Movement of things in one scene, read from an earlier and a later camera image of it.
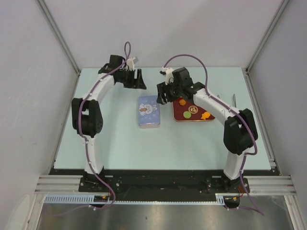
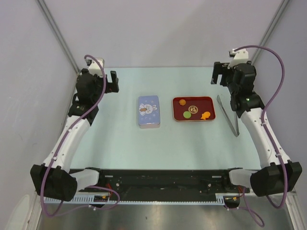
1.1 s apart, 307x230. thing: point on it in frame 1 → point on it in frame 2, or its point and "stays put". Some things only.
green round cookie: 187,114 stays put
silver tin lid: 148,110 stays put
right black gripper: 162,89 → 220,69
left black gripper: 135,83 → 111,86
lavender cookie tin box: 149,126 stays put
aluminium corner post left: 59,34 stays put
